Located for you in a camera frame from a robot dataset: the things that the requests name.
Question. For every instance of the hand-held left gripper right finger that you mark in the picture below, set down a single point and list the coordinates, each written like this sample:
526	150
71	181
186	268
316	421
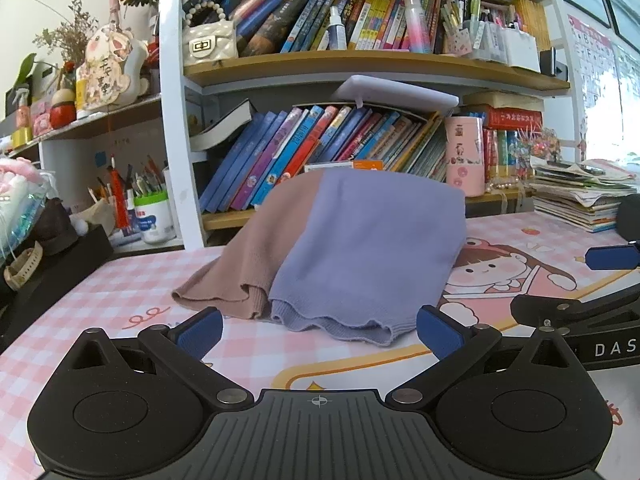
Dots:
440	332

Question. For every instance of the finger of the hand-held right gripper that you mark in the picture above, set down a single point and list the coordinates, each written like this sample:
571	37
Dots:
612	258
600	312

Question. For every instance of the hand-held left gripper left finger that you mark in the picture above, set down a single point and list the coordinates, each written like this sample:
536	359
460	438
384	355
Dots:
200	335

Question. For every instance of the purple and pink knit sweater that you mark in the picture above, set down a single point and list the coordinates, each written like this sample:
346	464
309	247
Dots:
360	250

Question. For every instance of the stack of magazines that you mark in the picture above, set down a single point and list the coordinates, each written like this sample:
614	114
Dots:
575	195

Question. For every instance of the pink checked desk mat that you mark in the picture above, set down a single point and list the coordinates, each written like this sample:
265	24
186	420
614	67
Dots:
125	300

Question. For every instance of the white can with green lid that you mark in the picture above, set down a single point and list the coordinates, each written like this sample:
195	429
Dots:
155	220

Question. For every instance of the colourful bead ornament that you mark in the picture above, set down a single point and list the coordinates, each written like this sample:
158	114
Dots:
537	152

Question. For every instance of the row of red-spined books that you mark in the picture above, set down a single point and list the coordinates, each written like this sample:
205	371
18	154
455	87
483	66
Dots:
500	155

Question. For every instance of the beige pencil pouch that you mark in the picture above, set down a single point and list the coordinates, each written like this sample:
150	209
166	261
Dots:
97	215

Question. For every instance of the red tassel ornament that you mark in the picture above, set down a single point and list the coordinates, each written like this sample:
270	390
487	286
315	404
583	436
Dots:
118	195

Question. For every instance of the white fluffy ball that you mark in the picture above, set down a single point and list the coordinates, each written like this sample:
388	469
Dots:
80	225

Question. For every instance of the bunch of pens and pencils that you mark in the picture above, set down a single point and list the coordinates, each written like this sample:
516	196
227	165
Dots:
142	180

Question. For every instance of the red thick book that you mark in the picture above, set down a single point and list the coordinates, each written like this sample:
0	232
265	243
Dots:
515	118

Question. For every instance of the pink printed tumbler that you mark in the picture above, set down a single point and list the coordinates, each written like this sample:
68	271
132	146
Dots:
464	155

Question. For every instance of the dark brown hat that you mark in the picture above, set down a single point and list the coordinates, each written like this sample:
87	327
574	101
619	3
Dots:
52	225

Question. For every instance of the row of blue purple books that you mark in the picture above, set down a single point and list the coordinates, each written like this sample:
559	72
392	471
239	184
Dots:
260	160

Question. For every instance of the beige wristwatch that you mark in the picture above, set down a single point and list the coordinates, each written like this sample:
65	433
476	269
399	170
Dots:
22	270

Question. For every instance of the orange and white box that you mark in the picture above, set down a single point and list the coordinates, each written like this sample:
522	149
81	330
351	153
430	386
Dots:
345	165

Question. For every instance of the blue sticky note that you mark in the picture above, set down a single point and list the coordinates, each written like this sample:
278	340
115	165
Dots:
101	159

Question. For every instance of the black thick book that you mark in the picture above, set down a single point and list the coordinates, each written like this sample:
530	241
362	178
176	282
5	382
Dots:
222	127

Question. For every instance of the wrapped pink white plush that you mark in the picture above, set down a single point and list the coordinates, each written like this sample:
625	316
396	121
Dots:
20	200

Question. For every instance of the white wooden bookshelf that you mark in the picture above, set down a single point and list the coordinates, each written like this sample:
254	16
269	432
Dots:
174	110

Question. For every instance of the white pen organiser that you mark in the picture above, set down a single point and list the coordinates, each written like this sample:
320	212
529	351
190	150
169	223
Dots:
520	50

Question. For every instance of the white flat tablet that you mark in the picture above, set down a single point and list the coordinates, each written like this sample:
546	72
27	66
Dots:
395	91

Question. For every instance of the red round doll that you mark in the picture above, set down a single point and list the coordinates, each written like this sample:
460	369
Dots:
63	110

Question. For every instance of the pink printed box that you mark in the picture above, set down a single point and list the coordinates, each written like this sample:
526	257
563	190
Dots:
42	120

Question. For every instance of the yellow tape roll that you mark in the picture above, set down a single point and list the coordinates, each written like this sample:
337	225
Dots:
21	137

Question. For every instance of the patterned pen cup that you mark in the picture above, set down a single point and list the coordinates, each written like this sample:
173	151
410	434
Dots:
456	40

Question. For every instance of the cartoon doll plaque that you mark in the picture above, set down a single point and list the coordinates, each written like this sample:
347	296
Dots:
107	70

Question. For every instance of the pink spray bottle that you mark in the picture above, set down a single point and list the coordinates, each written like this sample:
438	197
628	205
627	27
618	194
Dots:
22	110

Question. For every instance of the cream quilted handbag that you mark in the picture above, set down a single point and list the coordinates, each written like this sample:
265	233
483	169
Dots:
210	42

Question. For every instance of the pink gradient bottle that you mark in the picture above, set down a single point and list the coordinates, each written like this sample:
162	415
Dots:
419	25

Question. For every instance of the white spray bottle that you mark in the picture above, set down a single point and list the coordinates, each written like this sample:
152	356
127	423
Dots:
337	32

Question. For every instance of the green plant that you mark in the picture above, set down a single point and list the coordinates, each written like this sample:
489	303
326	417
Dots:
25	67

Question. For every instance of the row of colourful comic books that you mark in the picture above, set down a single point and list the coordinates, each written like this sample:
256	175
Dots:
370	15

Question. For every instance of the dried flower bunch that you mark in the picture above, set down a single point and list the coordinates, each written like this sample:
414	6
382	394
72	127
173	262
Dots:
70	35

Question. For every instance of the wall calendar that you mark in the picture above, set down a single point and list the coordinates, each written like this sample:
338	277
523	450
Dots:
600	75

